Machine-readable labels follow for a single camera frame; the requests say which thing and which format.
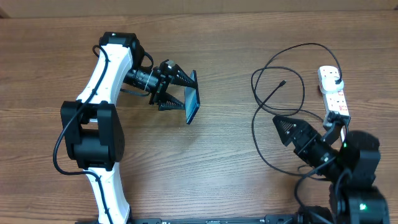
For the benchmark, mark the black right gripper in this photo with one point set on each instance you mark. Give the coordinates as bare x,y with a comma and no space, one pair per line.
300,131

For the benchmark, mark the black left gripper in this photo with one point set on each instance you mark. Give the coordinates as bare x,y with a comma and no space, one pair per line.
163,84

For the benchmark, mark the blue Galaxy smartphone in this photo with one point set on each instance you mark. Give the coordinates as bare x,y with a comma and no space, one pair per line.
192,99

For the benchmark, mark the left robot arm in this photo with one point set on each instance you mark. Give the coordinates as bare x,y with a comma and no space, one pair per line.
92,131

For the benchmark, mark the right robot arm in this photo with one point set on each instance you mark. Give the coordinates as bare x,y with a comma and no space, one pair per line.
350,170

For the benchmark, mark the white charger adapter plug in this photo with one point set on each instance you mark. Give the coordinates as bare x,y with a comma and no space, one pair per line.
330,85

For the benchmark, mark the white power strip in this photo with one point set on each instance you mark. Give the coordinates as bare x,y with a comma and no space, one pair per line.
335,101

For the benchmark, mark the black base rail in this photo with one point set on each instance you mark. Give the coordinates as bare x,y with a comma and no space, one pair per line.
211,221

